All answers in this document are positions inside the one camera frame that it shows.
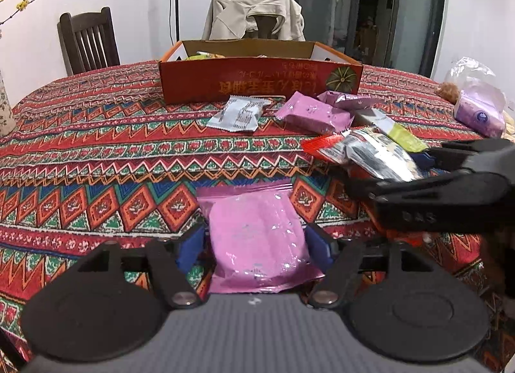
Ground pink snack packet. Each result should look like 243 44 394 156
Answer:
275 91 355 135
318 90 377 110
196 182 326 295

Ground beige jacket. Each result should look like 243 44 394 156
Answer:
202 0 306 42

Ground brown fuzzy object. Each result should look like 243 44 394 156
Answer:
435 82 462 100

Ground green yellow snack packet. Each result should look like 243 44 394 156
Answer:
184 51 227 61

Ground clear plastic bag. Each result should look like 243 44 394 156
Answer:
448 57 510 139

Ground yellow flower branches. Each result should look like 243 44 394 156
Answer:
0 0 46 39

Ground purple tissue pack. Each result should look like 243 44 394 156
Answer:
454 89 507 139

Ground red snack packet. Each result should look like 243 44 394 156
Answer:
301 125 377 163

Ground white printed snack packet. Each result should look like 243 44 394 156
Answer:
207 95 273 132

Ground red cardboard box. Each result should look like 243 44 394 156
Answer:
158 39 364 105

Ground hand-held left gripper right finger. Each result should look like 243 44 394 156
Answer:
304 222 438 310

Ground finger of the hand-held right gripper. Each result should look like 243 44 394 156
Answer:
412 138 512 172
346 171 476 201

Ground patterned red tablecloth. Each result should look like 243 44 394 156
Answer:
0 60 515 373

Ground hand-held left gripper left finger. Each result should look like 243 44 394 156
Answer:
76 222 208 310

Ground silver snack packet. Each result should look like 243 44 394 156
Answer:
340 129 426 183

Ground white green snack packet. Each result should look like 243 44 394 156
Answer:
352 108 427 153

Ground dark wooden chair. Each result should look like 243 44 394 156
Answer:
249 14 283 40
57 6 121 76

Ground floral patterned vase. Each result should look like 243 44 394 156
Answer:
0 69 17 136

